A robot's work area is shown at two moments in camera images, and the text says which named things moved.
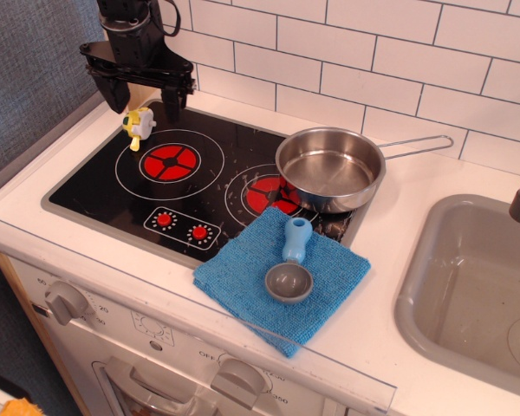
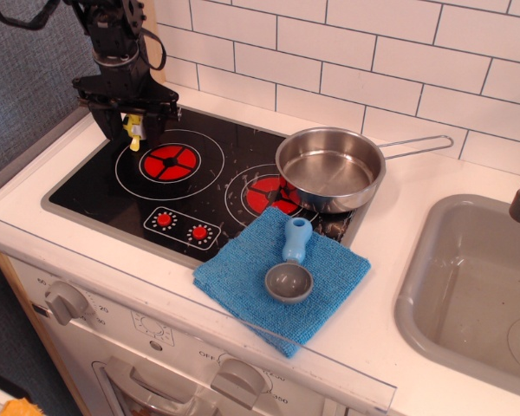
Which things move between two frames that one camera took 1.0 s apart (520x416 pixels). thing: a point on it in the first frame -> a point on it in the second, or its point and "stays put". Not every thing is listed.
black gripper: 139,54 -> 127,86
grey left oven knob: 65,302 stays put
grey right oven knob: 238,382 stays put
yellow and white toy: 139,125 stays put
